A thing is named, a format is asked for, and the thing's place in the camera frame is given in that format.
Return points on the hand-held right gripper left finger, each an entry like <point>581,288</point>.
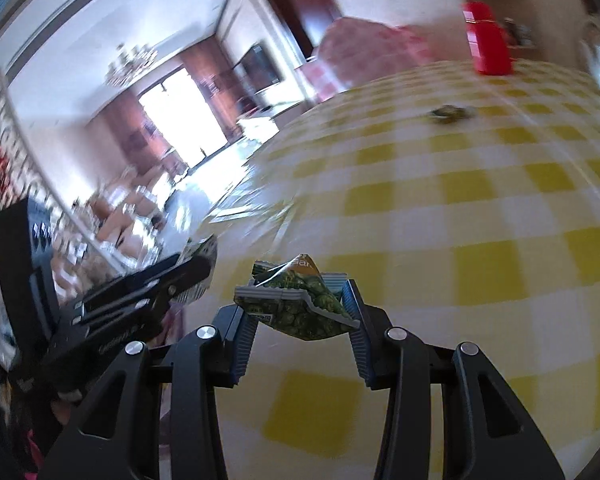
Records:
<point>245,355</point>

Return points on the red thermos jug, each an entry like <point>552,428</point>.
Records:
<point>487,40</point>

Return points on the chandelier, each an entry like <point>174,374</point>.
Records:
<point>130,65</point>

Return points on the dark green snack packet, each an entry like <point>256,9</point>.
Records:
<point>447,114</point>

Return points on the yellow checked tablecloth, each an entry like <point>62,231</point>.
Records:
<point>455,200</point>

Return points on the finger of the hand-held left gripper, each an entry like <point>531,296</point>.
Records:
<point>180,272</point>
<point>130,305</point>

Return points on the white tv cabinet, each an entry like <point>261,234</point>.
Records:
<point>260,127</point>

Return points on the small white green snack packet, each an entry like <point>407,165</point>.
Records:
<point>206,249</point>

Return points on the person's left hand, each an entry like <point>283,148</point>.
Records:
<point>66,406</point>

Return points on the flat screen television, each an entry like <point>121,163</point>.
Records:
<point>260,70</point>

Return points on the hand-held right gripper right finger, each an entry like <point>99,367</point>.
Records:
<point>362,355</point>

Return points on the green pea snack packet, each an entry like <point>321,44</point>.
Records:
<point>300,305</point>

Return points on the pink checked cloth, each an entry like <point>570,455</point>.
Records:
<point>360,55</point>

